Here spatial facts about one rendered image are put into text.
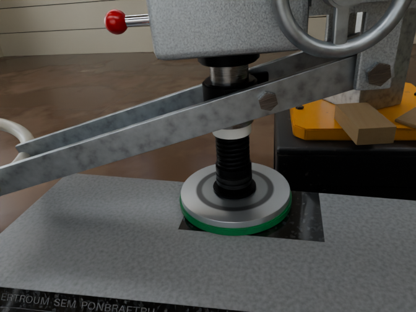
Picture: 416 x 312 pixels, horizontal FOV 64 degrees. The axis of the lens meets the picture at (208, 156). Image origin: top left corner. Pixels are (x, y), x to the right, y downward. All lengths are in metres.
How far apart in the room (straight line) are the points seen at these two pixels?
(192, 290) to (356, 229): 0.29
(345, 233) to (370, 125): 0.46
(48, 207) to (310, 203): 0.53
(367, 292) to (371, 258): 0.07
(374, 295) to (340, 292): 0.04
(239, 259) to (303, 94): 0.27
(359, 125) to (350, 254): 0.50
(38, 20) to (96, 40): 1.36
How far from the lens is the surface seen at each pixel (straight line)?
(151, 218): 0.65
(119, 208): 0.70
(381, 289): 0.54
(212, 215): 0.59
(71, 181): 0.84
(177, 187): 0.73
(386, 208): 0.69
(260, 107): 0.52
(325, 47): 0.41
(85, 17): 7.76
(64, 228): 0.70
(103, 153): 0.58
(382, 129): 1.01
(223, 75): 0.54
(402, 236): 0.64
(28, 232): 0.72
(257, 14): 0.44
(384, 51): 0.52
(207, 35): 0.44
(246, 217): 0.58
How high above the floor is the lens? 1.22
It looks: 28 degrees down
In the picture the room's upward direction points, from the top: 5 degrees counter-clockwise
